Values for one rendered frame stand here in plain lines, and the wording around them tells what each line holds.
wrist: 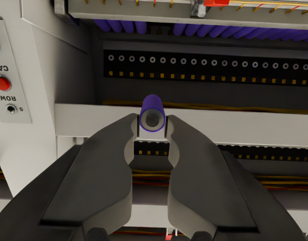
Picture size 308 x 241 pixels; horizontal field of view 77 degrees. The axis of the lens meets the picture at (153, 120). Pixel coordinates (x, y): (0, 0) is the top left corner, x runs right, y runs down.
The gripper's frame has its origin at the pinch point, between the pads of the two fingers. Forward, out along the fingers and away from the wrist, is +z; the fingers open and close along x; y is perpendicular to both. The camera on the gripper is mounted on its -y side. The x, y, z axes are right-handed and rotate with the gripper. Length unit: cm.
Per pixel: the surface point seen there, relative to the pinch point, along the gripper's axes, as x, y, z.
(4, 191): -31.9, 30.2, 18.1
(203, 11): 5.0, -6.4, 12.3
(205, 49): 9.9, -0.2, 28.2
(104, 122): -6.3, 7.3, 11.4
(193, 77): 8.0, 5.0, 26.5
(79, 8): -9.4, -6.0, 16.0
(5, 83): -17.3, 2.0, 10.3
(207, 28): 7.7, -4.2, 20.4
